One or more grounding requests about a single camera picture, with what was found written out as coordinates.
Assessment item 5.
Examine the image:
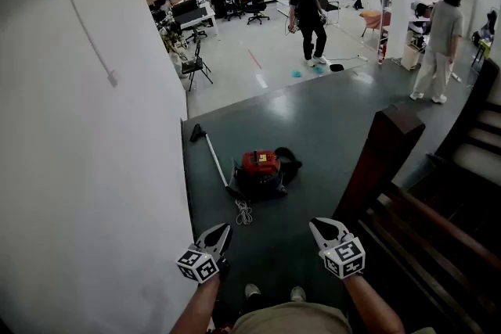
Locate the metal vacuum wand with nozzle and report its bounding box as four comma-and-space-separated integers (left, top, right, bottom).
189, 124, 236, 196

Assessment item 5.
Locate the black folding chair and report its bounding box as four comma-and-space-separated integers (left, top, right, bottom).
180, 41, 214, 92

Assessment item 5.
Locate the black bag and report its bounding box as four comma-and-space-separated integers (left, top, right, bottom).
471, 9, 499, 48

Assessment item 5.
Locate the white office desk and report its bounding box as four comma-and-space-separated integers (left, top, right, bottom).
171, 5, 218, 38

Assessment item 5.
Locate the black vacuum hose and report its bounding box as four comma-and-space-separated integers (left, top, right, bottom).
273, 146, 303, 185

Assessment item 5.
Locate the person's beige shirt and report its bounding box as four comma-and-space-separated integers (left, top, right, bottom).
230, 300, 436, 334

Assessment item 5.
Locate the black metal-frame chair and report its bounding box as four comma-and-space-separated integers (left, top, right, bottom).
316, 0, 341, 27

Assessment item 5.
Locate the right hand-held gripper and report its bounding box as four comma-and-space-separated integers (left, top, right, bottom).
308, 217, 367, 281

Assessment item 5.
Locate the person's right forearm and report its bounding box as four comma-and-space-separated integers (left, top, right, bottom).
344, 273, 406, 334

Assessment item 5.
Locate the person's left forearm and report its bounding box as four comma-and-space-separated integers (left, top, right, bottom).
170, 275, 222, 334

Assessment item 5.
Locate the dark wooden stair handrail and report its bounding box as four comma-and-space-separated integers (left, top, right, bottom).
358, 183, 501, 334

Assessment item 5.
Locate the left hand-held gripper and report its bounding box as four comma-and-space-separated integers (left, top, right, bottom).
175, 223, 234, 284

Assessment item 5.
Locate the red vacuum cleaner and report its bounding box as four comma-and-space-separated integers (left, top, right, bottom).
230, 149, 289, 203

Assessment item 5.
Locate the white bin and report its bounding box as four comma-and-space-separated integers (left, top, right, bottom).
399, 44, 426, 71

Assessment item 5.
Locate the orange chair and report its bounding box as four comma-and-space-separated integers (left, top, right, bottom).
359, 9, 392, 38

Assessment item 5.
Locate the black office chair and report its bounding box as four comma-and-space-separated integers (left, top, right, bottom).
225, 0, 246, 21
246, 0, 271, 27

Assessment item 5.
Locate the dark wooden newel post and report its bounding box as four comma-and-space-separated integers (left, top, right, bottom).
332, 104, 427, 224

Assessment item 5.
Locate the white coiled power cord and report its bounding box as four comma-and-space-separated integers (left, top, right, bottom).
234, 199, 254, 226

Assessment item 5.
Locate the white wall cable duct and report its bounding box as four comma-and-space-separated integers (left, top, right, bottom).
52, 0, 119, 89

